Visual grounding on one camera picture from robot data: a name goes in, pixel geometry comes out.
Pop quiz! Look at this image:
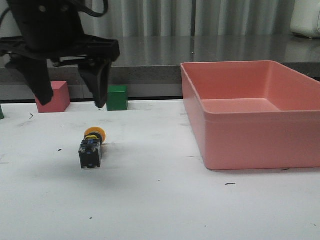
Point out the green block at left edge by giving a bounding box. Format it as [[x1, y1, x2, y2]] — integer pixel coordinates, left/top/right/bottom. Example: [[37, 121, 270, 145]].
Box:
[[0, 105, 5, 120]]

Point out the pink cube block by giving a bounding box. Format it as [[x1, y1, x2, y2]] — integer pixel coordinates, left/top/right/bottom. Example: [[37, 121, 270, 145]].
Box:
[[35, 81, 71, 113]]

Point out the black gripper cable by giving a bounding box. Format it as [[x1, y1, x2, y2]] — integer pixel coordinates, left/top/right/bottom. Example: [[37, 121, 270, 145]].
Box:
[[68, 0, 110, 18]]

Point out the yellow push button switch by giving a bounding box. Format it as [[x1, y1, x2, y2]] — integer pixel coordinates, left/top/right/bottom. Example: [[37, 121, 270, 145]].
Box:
[[78, 126, 107, 169]]

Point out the green cube block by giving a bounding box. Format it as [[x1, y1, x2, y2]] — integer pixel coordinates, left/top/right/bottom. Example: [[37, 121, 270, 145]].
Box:
[[106, 85, 129, 111]]

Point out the pink plastic bin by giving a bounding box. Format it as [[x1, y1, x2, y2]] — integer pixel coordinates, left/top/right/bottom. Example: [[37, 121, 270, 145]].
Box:
[[181, 60, 320, 170]]

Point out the white appliance in background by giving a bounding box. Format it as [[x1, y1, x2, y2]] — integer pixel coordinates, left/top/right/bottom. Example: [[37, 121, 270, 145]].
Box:
[[290, 0, 320, 39]]

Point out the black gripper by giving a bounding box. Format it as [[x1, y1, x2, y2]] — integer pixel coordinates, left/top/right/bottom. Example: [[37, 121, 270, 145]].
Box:
[[0, 0, 120, 108]]

